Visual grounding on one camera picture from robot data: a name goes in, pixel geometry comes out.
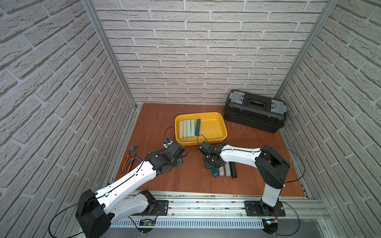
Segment light grey bar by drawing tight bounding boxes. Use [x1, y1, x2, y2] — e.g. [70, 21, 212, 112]
[218, 166, 225, 177]

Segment black bar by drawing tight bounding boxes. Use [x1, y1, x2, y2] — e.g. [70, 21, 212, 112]
[229, 162, 237, 179]

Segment dark teal bar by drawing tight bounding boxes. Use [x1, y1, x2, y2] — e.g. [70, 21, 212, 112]
[195, 119, 201, 136]

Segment short beige bar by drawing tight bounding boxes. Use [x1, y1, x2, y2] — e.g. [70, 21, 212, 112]
[179, 121, 184, 139]

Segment light mint bar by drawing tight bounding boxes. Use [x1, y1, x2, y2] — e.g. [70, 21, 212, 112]
[190, 119, 195, 137]

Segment pale green bar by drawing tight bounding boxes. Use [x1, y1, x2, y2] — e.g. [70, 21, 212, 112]
[187, 120, 191, 137]

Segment long beige bar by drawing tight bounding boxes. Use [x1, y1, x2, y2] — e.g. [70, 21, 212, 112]
[182, 120, 188, 138]

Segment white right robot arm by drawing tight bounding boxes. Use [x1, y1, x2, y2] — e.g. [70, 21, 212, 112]
[198, 141, 290, 208]

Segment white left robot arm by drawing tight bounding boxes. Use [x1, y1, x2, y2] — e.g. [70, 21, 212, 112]
[75, 141, 188, 238]

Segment yellow plastic tray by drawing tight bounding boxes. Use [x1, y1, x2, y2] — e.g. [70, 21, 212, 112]
[175, 112, 228, 146]

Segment black plastic toolbox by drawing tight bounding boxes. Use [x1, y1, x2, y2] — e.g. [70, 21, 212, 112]
[223, 90, 287, 133]

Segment white vent grille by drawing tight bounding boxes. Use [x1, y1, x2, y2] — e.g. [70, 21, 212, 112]
[111, 218, 264, 229]

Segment orange handled pliers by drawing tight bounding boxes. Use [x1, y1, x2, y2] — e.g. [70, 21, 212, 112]
[121, 155, 135, 173]

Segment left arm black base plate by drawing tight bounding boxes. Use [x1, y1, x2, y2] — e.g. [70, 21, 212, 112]
[133, 200, 169, 216]

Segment aluminium front mounting rail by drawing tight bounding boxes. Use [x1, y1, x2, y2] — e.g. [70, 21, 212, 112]
[121, 190, 329, 220]

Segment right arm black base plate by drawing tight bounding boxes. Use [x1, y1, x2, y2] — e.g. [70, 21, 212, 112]
[244, 200, 286, 217]

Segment aluminium left corner post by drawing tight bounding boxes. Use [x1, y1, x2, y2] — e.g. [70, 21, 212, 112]
[82, 0, 137, 109]

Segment aluminium corner post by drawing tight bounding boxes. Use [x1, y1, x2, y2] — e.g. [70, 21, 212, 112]
[274, 0, 339, 100]
[82, 0, 137, 109]

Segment aluminium right corner post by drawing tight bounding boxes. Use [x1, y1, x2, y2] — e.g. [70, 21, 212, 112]
[274, 0, 339, 100]

